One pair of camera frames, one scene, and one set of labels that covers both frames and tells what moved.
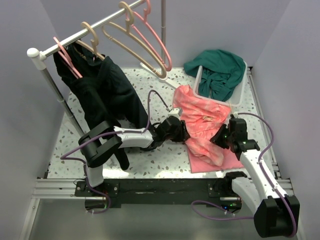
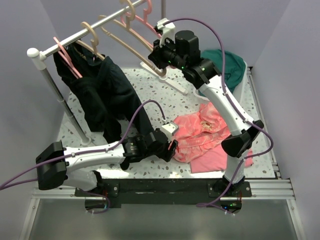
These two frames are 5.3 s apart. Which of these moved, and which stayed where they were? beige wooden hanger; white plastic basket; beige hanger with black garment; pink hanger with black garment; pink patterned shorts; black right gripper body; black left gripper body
Moved: black right gripper body; beige wooden hanger; pink patterned shorts; black left gripper body
Stayed: white plastic basket; beige hanger with black garment; pink hanger with black garment
